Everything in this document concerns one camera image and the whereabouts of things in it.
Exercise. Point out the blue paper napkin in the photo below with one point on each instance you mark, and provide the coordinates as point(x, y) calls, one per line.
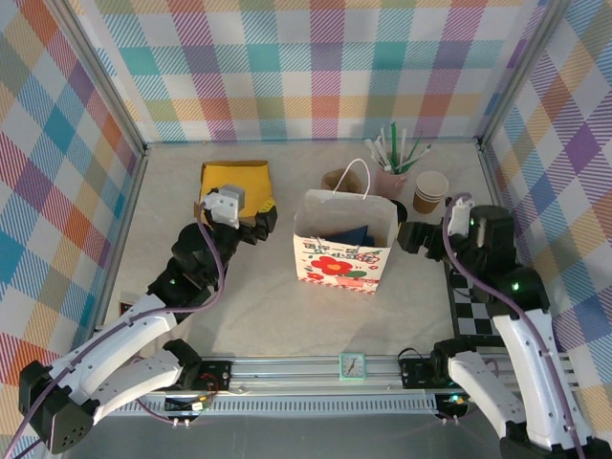
point(354, 235)

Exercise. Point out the white flower-print paper bag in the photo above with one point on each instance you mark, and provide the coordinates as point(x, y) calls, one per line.
point(334, 268)

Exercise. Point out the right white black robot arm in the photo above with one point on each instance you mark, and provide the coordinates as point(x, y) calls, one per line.
point(535, 363)

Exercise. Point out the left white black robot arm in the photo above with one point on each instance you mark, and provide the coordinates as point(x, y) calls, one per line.
point(119, 330)

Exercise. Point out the stack of brown paper cups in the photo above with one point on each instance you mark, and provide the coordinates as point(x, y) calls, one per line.
point(430, 189)

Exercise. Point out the yellow tray with blue pad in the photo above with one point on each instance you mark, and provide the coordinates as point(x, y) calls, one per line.
point(239, 177)

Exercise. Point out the pink straw holder cup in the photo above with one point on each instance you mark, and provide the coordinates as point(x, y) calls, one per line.
point(392, 184)

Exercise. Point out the black white checkerboard mat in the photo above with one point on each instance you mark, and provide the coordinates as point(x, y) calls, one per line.
point(471, 311)

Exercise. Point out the brown pulp cup carrier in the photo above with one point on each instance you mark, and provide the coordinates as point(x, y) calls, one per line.
point(334, 181)

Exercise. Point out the small teal square clock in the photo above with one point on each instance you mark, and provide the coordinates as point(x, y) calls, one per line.
point(352, 367)

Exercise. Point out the black connector box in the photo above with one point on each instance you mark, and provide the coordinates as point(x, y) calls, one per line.
point(184, 405)
point(454, 404)

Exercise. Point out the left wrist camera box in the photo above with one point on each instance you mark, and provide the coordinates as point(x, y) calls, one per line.
point(229, 198)

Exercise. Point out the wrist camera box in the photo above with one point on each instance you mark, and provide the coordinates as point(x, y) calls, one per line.
point(460, 215)
point(229, 198)

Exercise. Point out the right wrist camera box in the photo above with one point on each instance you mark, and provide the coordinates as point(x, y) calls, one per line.
point(460, 215)

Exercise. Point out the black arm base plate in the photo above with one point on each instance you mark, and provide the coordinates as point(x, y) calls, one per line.
point(215, 378)
point(416, 375)

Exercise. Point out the aluminium mounting rail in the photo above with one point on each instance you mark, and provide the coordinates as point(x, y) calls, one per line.
point(287, 370)

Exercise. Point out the aluminium frame post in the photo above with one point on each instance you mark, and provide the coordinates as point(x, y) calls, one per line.
point(105, 79)
point(520, 72)

